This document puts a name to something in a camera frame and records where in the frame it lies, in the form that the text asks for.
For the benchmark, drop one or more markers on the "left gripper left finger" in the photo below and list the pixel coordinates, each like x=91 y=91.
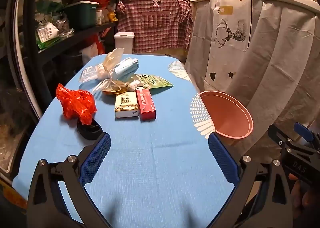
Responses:
x=46 y=206

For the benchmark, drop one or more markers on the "deer print curtain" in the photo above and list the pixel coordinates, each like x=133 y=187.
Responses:
x=219 y=42

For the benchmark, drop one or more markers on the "small white tissue wad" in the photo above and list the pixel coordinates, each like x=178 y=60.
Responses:
x=133 y=85

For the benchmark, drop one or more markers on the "person's right hand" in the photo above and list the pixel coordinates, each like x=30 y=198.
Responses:
x=303 y=200

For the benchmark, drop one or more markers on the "beige paper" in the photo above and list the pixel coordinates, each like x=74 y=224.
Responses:
x=112 y=58

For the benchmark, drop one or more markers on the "black shelving unit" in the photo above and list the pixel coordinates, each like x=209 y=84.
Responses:
x=36 y=72

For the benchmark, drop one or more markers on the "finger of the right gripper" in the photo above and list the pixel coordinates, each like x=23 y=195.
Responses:
x=303 y=132

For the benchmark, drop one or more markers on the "red carton box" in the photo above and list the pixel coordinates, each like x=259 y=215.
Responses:
x=146 y=106

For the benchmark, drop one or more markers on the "clear plastic bag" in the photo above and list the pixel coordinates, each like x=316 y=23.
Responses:
x=96 y=72

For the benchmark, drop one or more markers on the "black round lid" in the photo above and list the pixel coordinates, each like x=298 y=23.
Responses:
x=89 y=132

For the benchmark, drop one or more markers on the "pink trash bin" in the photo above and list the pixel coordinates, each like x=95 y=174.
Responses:
x=231 y=119

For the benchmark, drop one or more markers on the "round gold jar lid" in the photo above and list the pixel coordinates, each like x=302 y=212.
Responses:
x=114 y=87

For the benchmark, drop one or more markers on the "tissue pack beige gold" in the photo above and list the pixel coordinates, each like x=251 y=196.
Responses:
x=126 y=105

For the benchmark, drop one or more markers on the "red plastic bag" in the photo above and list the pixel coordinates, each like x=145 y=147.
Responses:
x=76 y=104

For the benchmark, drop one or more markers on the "blue face mask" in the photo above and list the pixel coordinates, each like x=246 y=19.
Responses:
x=125 y=69

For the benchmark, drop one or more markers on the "white cup on shelf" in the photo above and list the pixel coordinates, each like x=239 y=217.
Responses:
x=98 y=18

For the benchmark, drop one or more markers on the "green storage box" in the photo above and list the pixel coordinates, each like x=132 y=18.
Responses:
x=81 y=15

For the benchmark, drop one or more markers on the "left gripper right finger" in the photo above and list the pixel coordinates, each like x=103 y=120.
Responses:
x=261 y=195

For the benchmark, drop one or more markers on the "green white food bag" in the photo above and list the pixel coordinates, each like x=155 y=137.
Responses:
x=46 y=35

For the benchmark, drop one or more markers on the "grey cloth curtain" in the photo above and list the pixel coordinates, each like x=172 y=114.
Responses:
x=278 y=80

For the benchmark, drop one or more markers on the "red plaid shirt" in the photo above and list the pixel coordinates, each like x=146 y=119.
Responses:
x=157 y=24

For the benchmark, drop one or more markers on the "green snack packet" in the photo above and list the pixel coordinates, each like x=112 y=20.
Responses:
x=155 y=84

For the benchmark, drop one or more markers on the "white pedal bin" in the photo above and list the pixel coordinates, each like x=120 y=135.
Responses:
x=124 y=40

